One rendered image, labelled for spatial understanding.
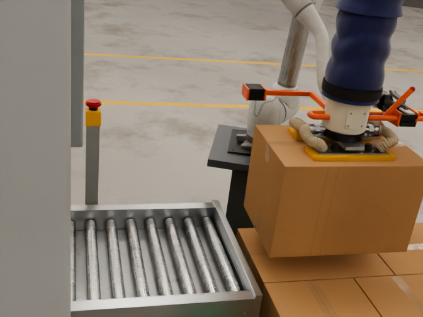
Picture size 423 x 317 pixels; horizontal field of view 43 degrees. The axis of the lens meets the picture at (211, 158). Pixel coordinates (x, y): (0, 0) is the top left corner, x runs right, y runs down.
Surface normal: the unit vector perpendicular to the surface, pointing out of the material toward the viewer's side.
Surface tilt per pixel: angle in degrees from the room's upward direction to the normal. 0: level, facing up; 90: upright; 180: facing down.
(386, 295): 0
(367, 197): 90
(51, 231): 90
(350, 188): 90
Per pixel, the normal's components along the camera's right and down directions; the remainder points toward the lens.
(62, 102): 0.22, 0.43
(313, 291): 0.11, -0.90
